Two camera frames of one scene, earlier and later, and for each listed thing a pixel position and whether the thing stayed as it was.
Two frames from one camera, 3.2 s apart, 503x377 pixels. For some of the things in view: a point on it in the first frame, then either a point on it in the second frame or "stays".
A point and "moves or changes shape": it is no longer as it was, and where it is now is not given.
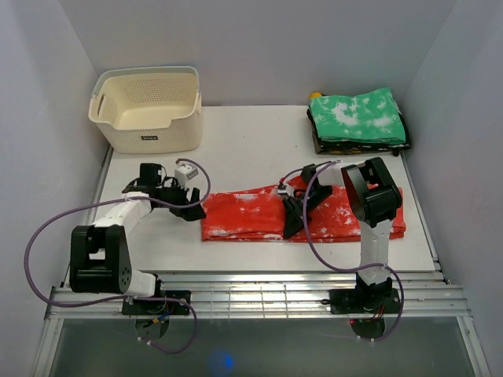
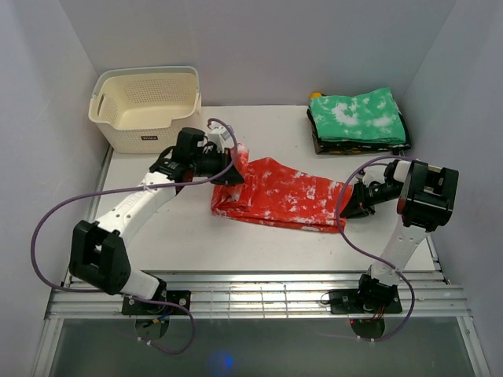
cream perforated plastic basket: x=145 y=110 stays
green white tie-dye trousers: x=368 y=117 stays
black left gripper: x=189 y=214 to x=231 y=177
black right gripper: x=293 y=219 to x=357 y=205
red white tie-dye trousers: x=255 y=213 moves or changes shape
